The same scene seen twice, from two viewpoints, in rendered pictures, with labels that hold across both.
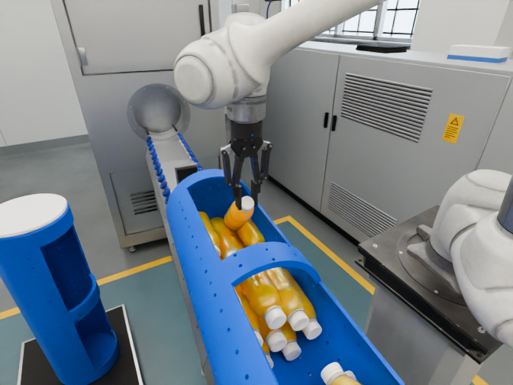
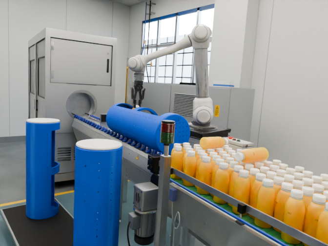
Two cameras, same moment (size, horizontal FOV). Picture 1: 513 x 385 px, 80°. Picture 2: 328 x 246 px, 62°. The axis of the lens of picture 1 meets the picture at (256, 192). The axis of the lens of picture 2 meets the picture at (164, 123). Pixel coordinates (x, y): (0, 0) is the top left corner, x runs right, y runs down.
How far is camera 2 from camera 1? 1.72 m
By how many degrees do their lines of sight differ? 24
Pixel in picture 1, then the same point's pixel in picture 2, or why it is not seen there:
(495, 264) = (195, 103)
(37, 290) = (44, 151)
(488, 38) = (236, 83)
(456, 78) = (215, 91)
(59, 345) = (42, 186)
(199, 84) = (133, 63)
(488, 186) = not seen: hidden behind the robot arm
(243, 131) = (138, 82)
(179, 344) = not seen: hidden behind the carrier
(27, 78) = not seen: outside the picture
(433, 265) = (193, 125)
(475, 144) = (224, 115)
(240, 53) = (141, 59)
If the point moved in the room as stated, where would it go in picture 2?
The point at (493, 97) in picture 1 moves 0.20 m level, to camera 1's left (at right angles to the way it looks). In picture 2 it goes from (226, 96) to (211, 95)
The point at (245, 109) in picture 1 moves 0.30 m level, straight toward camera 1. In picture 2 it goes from (139, 76) to (144, 75)
